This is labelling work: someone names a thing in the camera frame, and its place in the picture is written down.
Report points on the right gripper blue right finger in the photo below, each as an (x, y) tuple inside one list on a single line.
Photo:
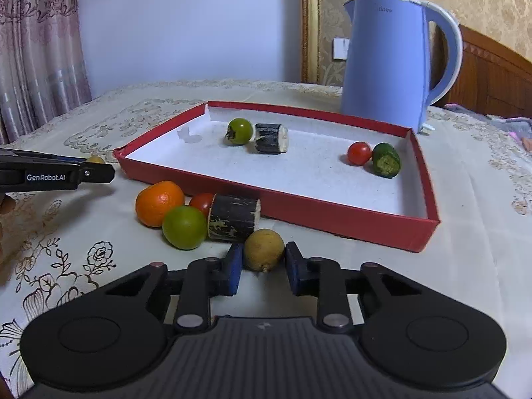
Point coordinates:
[(297, 270)]

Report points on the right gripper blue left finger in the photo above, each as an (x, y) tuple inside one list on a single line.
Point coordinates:
[(232, 269)]

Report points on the brown longan fruit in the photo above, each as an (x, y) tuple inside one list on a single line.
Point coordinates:
[(262, 250)]

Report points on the long dark sugarcane piece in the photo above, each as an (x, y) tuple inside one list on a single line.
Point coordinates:
[(232, 218)]

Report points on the green lime fruit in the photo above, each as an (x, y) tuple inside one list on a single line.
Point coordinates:
[(184, 227)]

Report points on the red cherry tomato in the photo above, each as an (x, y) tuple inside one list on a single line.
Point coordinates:
[(359, 153), (202, 202)]

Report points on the orange mandarin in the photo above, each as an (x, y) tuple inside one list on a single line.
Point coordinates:
[(154, 202)]

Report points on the green tomato with star calyx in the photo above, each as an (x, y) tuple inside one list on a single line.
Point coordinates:
[(239, 132)]

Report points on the green cucumber piece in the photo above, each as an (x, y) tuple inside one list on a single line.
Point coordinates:
[(386, 162)]

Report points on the small yellow longan fruit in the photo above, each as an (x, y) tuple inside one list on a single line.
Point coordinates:
[(95, 159)]

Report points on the person left hand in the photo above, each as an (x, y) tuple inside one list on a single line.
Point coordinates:
[(7, 204)]

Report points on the floral lace tablecloth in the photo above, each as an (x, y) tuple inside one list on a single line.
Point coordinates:
[(57, 246)]

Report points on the pink patterned curtain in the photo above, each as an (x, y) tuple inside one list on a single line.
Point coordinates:
[(43, 72)]

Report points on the red shallow cardboard box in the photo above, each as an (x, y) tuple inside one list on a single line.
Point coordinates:
[(312, 184)]

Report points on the blue electric kettle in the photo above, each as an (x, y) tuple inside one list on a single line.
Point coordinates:
[(388, 66)]

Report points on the pile of clothes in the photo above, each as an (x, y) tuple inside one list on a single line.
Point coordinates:
[(518, 128)]

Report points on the wooden bed headboard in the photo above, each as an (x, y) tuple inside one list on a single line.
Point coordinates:
[(493, 79)]

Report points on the white wall switch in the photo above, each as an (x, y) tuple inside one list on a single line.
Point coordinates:
[(340, 47)]

